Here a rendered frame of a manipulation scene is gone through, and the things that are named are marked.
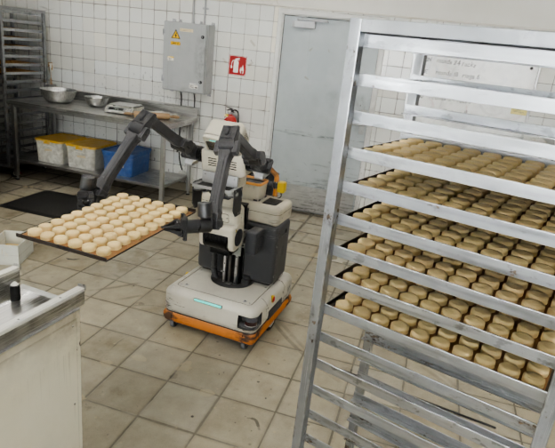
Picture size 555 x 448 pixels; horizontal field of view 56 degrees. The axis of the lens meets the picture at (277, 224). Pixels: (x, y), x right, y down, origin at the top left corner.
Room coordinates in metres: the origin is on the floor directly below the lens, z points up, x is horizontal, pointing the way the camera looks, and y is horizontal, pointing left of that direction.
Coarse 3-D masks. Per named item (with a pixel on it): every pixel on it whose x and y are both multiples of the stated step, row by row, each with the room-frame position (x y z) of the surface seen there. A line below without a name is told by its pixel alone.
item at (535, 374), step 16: (336, 304) 1.36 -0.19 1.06; (352, 304) 1.37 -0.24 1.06; (368, 304) 1.37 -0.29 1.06; (368, 320) 1.31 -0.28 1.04; (384, 320) 1.29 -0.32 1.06; (400, 320) 1.31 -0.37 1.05; (416, 320) 1.31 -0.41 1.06; (416, 336) 1.22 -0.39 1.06; (432, 336) 1.26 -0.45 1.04; (448, 336) 1.24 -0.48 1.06; (464, 336) 1.25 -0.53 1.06; (464, 352) 1.16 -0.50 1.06; (480, 352) 1.20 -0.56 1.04; (496, 352) 1.18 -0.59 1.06; (496, 368) 1.14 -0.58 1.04; (512, 368) 1.11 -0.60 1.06; (528, 368) 1.14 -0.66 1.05; (544, 368) 1.13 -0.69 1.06; (544, 384) 1.09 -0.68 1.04
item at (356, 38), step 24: (360, 24) 1.31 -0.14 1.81; (360, 48) 1.32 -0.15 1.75; (336, 144) 1.32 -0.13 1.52; (336, 168) 1.32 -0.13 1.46; (336, 192) 1.31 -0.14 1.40; (336, 216) 1.33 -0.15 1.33; (312, 312) 1.32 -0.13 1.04; (312, 336) 1.32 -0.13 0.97; (312, 360) 1.31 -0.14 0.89; (312, 384) 1.33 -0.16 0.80
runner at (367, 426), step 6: (354, 414) 1.69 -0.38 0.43; (348, 420) 1.68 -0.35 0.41; (354, 420) 1.68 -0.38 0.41; (360, 420) 1.68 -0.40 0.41; (366, 420) 1.67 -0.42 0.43; (360, 426) 1.65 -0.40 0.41; (366, 426) 1.66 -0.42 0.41; (372, 426) 1.65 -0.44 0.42; (372, 432) 1.63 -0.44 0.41; (378, 432) 1.63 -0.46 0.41; (384, 432) 1.62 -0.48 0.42; (384, 438) 1.60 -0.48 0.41; (390, 438) 1.60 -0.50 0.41; (396, 438) 1.60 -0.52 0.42; (402, 438) 1.59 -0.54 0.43; (396, 444) 1.57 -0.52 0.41; (402, 444) 1.58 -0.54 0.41; (408, 444) 1.57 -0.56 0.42; (414, 444) 1.56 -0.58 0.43
